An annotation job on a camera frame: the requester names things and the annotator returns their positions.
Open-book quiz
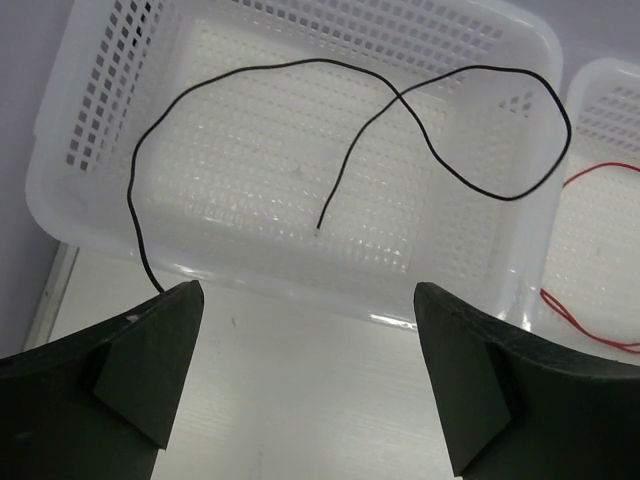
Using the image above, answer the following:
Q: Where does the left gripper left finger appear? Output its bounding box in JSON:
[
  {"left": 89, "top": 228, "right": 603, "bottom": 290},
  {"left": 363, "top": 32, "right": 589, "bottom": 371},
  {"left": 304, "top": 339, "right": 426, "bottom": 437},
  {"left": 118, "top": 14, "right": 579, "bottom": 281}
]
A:
[{"left": 1, "top": 281, "right": 203, "bottom": 479}]

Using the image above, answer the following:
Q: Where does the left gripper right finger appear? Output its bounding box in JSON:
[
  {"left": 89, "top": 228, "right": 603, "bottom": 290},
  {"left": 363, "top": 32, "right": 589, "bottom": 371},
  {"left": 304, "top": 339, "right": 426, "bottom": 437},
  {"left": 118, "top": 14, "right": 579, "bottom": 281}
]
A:
[{"left": 414, "top": 282, "right": 639, "bottom": 479}]

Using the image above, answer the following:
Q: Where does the thin red wire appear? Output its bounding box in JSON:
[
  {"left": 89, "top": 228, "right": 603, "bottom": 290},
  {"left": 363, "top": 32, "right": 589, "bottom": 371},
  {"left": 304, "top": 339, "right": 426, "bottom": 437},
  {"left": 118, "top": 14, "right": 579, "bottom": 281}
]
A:
[{"left": 539, "top": 162, "right": 640, "bottom": 354}]

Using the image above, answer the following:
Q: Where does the thin black wire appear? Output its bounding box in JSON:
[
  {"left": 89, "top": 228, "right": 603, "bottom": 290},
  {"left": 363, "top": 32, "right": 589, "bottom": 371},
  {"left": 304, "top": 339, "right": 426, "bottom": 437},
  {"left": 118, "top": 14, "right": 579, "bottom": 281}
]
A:
[{"left": 127, "top": 57, "right": 572, "bottom": 296}]

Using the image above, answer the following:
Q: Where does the middle white perforated basket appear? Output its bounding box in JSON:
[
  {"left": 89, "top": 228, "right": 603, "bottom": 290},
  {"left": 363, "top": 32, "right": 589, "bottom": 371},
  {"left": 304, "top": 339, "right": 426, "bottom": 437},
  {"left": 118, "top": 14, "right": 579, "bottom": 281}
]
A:
[{"left": 536, "top": 58, "right": 639, "bottom": 363}]

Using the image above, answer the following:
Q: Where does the white perforated basket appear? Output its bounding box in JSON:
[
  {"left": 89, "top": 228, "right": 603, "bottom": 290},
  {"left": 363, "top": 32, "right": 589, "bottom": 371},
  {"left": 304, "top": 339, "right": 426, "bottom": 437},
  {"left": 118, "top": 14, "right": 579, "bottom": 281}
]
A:
[
  {"left": 536, "top": 58, "right": 639, "bottom": 363},
  {"left": 26, "top": 1, "right": 566, "bottom": 326}
]

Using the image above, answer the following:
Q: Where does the left white perforated basket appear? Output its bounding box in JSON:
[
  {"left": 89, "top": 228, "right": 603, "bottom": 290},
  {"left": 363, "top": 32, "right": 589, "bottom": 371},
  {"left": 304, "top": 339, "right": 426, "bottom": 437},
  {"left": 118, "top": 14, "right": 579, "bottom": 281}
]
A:
[{"left": 26, "top": 1, "right": 566, "bottom": 326}]

